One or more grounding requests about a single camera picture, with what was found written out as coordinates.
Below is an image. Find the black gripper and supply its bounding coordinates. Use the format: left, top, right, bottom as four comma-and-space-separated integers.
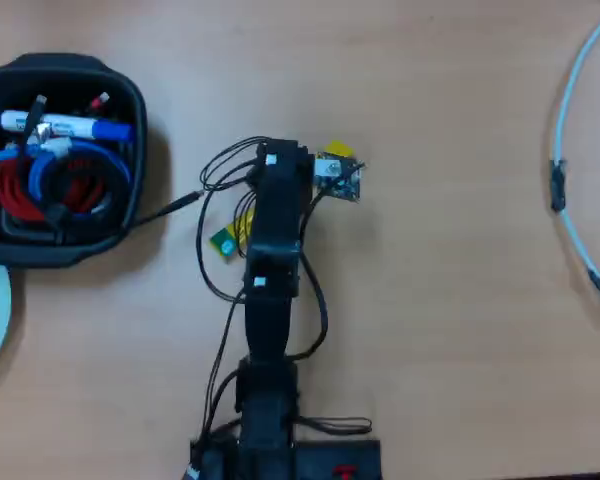
248, 139, 315, 247

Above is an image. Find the yellow instant coffee stick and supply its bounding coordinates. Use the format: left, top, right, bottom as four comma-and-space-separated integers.
209, 141, 356, 262

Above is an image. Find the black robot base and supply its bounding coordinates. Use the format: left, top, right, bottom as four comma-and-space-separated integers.
188, 438, 384, 480

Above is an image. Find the white marker with blue cap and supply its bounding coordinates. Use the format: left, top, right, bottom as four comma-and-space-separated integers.
0, 109, 134, 142

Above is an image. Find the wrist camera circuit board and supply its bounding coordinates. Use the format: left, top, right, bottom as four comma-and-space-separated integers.
312, 151, 367, 204

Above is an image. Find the thin black wire bundle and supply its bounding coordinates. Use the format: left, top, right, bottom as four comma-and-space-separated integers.
194, 134, 272, 451

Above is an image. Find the black usb cable with plug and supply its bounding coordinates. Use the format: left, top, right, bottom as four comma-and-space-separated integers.
127, 189, 205, 230

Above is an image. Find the thick black camera cable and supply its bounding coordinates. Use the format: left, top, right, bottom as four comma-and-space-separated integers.
285, 189, 330, 362

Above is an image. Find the black coiled cable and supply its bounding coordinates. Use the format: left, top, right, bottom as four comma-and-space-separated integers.
42, 164, 129, 244

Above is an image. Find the blue coiled cable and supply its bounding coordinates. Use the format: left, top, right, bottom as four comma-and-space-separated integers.
0, 139, 132, 215

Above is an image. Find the thin black wire loop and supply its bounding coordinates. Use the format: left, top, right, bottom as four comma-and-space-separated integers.
294, 415, 373, 437

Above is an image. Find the black cable with silver plug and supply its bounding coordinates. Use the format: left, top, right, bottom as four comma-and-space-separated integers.
22, 93, 49, 156

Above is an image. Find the red coiled cable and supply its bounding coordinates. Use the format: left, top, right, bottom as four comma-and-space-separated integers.
0, 157, 106, 222

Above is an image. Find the white curved cable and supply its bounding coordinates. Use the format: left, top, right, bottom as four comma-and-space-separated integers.
551, 3, 600, 314

